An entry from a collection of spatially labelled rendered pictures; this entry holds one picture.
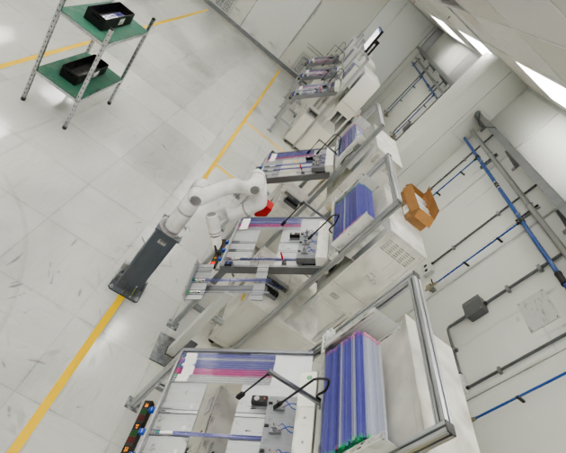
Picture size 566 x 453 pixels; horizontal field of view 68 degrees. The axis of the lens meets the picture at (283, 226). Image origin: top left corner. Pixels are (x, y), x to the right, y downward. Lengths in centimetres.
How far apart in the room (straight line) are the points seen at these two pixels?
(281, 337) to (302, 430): 149
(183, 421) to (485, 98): 495
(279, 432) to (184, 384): 60
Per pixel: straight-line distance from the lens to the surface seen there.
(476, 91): 582
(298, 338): 331
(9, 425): 281
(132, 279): 332
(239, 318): 326
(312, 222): 338
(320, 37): 1120
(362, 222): 264
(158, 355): 327
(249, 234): 331
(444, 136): 590
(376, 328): 200
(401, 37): 1126
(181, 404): 222
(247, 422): 207
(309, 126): 731
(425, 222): 304
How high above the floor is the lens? 257
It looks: 29 degrees down
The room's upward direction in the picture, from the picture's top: 44 degrees clockwise
